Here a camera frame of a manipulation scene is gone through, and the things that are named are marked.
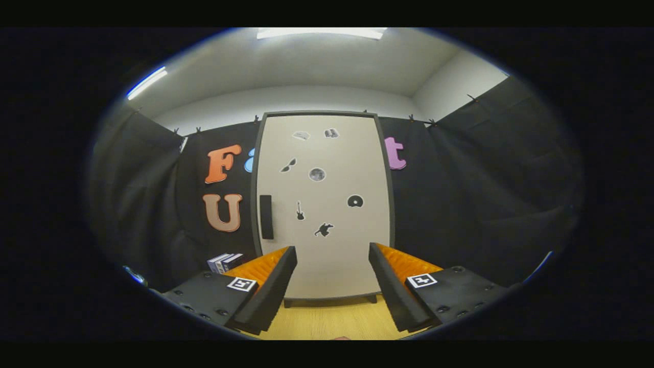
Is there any black backdrop cloth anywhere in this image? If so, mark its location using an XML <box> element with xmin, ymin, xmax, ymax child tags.
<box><xmin>87</xmin><ymin>76</ymin><xmax>583</xmax><ymax>292</ymax></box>

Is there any grey cabinet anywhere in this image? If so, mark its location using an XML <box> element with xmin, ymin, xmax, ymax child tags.
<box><xmin>250</xmin><ymin>110</ymin><xmax>396</xmax><ymax>308</ymax></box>

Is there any light blue spine book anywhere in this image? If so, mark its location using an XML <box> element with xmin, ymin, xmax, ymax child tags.
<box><xmin>207</xmin><ymin>253</ymin><xmax>230</xmax><ymax>274</ymax></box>

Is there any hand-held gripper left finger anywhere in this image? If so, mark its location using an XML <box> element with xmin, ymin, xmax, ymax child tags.
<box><xmin>162</xmin><ymin>246</ymin><xmax>298</xmax><ymax>335</ymax></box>

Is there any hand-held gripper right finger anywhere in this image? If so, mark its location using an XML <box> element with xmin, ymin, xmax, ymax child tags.
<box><xmin>368</xmin><ymin>242</ymin><xmax>511</xmax><ymax>333</ymax></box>

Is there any white cabinet door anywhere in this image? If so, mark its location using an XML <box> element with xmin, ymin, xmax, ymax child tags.
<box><xmin>255</xmin><ymin>115</ymin><xmax>391</xmax><ymax>300</ymax></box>

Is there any black door handle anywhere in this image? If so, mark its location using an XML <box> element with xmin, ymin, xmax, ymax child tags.
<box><xmin>260</xmin><ymin>195</ymin><xmax>274</xmax><ymax>240</ymax></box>

